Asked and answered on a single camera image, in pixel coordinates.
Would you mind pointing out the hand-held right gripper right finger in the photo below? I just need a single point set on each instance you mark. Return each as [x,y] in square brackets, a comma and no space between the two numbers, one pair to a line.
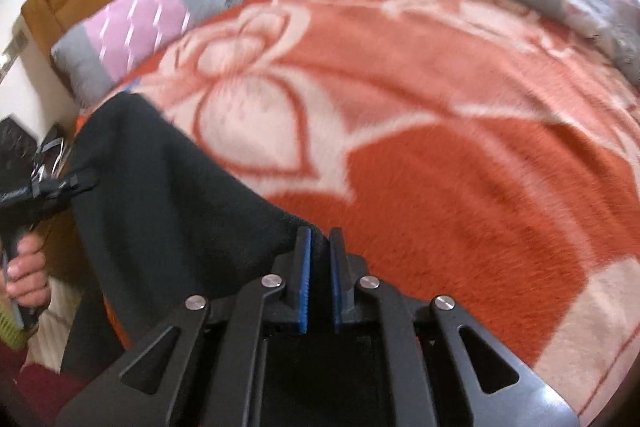
[337,287]

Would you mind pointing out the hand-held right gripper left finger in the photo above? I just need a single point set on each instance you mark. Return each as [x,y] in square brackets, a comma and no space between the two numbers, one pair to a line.
[303,287]

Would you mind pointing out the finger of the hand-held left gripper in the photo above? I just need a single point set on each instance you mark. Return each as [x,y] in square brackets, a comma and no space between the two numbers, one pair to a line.
[80,185]

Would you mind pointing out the black pants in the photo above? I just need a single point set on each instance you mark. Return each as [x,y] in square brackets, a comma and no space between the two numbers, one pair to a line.
[165,207]

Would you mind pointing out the person's left hand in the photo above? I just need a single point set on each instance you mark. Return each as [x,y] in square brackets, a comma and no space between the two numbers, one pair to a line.
[27,272]

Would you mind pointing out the dark quilted object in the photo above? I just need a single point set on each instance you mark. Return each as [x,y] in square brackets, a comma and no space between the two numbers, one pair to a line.
[15,147]

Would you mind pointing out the orange floral blanket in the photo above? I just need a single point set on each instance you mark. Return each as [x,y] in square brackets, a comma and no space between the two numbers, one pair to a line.
[425,207]

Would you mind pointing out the green plastic basket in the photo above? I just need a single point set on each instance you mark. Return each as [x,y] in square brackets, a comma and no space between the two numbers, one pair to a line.
[11,327]

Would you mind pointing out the dark red cloth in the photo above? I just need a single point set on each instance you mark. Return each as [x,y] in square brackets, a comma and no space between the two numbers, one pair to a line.
[47,384]

